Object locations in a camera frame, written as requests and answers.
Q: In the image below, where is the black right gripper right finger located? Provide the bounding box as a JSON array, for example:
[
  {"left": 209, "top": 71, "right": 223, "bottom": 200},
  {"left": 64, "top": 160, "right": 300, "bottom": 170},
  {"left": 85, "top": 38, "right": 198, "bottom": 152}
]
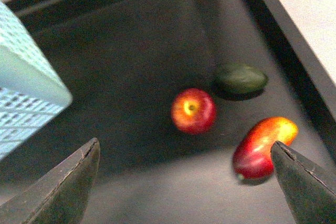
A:
[{"left": 270, "top": 141, "right": 335, "bottom": 223}]

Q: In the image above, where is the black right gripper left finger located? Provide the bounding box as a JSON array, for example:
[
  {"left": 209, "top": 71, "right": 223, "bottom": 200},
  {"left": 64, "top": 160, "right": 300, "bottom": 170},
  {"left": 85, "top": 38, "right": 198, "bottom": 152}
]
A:
[{"left": 1, "top": 138, "right": 100, "bottom": 223}]

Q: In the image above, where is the red yellow mango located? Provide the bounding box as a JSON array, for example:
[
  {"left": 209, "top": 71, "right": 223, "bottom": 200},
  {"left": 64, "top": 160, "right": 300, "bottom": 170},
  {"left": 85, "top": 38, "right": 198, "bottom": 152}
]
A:
[{"left": 232, "top": 116, "right": 299, "bottom": 180}]

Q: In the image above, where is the light blue plastic shopping basket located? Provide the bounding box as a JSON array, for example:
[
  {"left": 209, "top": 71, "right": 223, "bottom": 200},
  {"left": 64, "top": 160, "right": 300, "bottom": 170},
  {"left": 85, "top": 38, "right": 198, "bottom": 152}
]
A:
[{"left": 1, "top": 3, "right": 72, "bottom": 158}]

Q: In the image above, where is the red yellow apple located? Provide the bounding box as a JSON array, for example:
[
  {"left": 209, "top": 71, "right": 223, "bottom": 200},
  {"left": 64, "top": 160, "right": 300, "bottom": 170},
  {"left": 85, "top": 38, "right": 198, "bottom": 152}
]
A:
[{"left": 171, "top": 88, "right": 216, "bottom": 135}]

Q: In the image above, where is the green avocado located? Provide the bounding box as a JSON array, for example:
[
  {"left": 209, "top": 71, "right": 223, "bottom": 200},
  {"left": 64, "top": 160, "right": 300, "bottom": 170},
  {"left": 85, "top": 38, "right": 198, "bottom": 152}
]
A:
[{"left": 214, "top": 63, "right": 268, "bottom": 95}]

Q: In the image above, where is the near black display tray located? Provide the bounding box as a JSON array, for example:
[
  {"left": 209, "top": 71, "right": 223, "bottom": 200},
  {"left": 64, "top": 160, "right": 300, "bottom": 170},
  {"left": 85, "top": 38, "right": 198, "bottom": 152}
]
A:
[{"left": 1, "top": 0, "right": 335, "bottom": 223}]

